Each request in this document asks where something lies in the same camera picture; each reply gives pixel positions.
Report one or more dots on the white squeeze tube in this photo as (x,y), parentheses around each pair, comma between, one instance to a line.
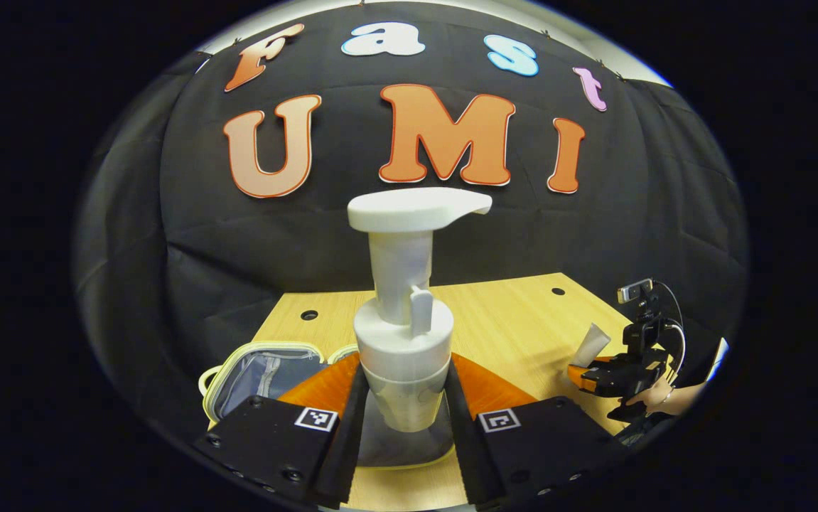
(591,345)

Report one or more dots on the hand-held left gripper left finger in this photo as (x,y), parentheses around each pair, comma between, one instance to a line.
(341,462)

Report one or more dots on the white pump bottle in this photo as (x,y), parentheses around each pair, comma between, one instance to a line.
(401,341)

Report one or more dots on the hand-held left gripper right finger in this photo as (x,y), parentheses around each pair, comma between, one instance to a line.
(476,469)

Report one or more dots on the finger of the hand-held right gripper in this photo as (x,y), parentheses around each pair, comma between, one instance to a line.
(622,377)

